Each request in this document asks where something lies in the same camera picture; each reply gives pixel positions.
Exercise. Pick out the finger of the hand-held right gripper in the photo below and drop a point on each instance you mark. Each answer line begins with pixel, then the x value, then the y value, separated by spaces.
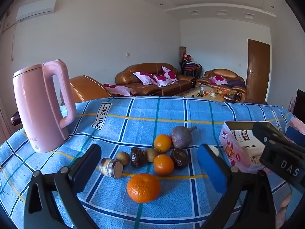
pixel 264 130

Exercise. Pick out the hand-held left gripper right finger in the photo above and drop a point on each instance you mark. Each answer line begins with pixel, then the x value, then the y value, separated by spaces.
pixel 212 169

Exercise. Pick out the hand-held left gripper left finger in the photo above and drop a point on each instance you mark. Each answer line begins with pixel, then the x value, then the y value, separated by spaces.
pixel 88 163

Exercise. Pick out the pink tin box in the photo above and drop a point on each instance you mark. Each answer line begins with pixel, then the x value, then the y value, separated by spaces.
pixel 228 145

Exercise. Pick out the dark brown date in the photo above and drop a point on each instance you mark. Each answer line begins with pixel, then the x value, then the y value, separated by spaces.
pixel 137 157
pixel 180 158

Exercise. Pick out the tan longan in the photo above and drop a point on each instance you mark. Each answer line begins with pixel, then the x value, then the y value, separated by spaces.
pixel 122 158
pixel 150 155

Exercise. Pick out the purple passion fruit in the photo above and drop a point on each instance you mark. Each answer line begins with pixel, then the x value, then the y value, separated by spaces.
pixel 181 137

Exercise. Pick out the small orange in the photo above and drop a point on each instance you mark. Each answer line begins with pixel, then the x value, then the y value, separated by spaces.
pixel 163 165
pixel 162 143

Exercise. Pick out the large orange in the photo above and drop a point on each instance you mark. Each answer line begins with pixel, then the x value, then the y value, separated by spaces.
pixel 143 188

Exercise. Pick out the person's right hand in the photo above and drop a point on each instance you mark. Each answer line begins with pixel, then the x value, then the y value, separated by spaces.
pixel 283 210

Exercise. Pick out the pink lidded cartoon cup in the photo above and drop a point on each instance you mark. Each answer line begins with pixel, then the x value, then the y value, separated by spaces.
pixel 297 124

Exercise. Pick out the black television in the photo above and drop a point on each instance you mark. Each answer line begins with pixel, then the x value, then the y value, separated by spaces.
pixel 300 102

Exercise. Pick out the purple blanket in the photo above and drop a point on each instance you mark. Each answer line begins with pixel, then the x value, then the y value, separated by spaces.
pixel 236 84

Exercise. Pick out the pile of fruit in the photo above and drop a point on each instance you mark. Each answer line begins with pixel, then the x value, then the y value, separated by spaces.
pixel 221 92

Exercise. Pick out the brown wooden door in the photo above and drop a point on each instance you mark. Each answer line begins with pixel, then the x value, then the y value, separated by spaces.
pixel 258 71

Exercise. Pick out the white pillow magenta flowers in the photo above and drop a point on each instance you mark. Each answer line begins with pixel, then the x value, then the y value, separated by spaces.
pixel 143 77
pixel 163 80
pixel 218 79
pixel 170 73
pixel 119 90

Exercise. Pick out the brown leather armchair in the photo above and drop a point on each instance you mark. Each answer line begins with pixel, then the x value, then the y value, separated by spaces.
pixel 224 72

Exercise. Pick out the blue plaid tablecloth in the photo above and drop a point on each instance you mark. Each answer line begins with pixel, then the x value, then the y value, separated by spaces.
pixel 143 114

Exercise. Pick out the small glass jar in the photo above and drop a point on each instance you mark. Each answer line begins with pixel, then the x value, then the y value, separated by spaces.
pixel 202 90

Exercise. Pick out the pink electric kettle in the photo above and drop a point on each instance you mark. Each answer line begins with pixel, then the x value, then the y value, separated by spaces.
pixel 35 105

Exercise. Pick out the wooden coffee table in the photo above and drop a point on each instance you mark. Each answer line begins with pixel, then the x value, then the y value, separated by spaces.
pixel 190 93

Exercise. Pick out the dark wooden chair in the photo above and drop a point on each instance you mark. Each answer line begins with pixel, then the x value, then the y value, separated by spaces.
pixel 16 118

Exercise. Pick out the stacked black chairs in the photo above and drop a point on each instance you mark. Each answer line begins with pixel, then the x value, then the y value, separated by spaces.
pixel 193 70

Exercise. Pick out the brown leather three-seat sofa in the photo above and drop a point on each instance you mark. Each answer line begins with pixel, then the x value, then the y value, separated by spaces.
pixel 133 68

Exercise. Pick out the red plush toy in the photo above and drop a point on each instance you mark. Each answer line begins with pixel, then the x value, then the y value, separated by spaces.
pixel 187 57

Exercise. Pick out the tall patterned vase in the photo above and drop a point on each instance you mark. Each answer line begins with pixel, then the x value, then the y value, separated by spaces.
pixel 182 52

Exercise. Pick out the square ceiling light panel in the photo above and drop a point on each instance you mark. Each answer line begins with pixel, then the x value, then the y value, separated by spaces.
pixel 193 12
pixel 220 12
pixel 249 15

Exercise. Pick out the white air conditioner pipe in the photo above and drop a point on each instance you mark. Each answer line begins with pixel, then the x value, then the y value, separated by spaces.
pixel 13 40

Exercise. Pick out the white air conditioner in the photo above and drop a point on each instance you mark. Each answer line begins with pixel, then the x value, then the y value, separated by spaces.
pixel 35 9

